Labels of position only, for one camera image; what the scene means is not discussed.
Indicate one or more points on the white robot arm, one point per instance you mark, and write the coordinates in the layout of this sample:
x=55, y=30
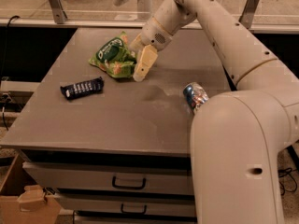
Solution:
x=235, y=136

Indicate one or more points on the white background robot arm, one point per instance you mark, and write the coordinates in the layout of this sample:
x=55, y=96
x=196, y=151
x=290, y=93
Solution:
x=161, y=26

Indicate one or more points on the right metal rail bracket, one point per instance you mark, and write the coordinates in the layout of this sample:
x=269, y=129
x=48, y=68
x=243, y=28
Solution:
x=247, y=16

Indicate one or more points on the blue silver soda can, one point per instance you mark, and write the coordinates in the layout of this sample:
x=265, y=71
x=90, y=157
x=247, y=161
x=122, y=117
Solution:
x=195, y=96

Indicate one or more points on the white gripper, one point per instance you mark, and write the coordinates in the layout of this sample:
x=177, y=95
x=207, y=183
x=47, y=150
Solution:
x=154, y=34

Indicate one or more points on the top drawer black handle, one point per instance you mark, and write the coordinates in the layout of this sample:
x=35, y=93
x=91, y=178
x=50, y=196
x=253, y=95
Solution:
x=130, y=184

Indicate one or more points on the dark blue rxbar wrapper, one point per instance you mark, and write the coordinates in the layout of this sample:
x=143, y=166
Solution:
x=82, y=89

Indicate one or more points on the left metal rail bracket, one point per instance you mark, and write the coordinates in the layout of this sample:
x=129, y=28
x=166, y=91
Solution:
x=57, y=11

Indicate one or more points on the black power adapter with cable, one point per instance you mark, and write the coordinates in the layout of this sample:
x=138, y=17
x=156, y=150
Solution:
x=287, y=182

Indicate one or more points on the metal rail bracket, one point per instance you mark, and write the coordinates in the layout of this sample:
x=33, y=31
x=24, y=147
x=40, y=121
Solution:
x=247, y=16
x=57, y=11

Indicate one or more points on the lower drawer black handle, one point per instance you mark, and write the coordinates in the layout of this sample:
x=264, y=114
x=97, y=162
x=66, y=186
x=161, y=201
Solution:
x=133, y=209

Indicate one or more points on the green rice chip bag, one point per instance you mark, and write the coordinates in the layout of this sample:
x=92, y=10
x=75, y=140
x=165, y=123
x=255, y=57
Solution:
x=115, y=58

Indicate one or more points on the brown cardboard box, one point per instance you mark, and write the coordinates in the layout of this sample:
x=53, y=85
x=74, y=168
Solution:
x=23, y=201

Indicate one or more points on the grey drawer cabinet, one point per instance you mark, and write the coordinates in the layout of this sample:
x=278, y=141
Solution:
x=130, y=130

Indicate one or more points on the drawer black handle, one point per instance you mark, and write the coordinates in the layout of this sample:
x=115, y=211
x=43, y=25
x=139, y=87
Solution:
x=130, y=184
x=133, y=209

